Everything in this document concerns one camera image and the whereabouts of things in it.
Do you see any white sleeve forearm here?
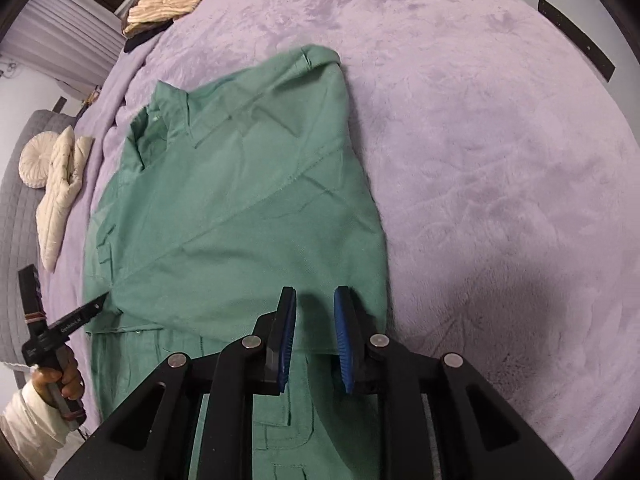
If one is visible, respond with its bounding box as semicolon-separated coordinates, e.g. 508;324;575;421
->
1;380;70;479

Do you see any person's left hand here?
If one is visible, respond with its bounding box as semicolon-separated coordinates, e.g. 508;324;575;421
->
30;346;85;408

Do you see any grey quilted headboard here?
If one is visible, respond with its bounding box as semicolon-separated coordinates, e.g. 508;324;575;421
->
0;110;76;372

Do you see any green work jacket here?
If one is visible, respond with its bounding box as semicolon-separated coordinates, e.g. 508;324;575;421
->
84;44;387;479

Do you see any cream puffer jacket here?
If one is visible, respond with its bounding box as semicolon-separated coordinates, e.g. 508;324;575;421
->
36;126;93;272

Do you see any round cream pleated cushion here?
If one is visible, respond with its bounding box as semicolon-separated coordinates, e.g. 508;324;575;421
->
18;131;58;190

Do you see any black garment under corduroy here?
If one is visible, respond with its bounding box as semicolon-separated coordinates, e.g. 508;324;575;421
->
124;20;174;53

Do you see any lavender plush bed blanket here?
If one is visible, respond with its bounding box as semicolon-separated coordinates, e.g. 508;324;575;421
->
46;0;639;479

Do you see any grey pleated curtain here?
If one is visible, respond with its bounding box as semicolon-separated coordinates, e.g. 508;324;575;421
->
1;0;125;94

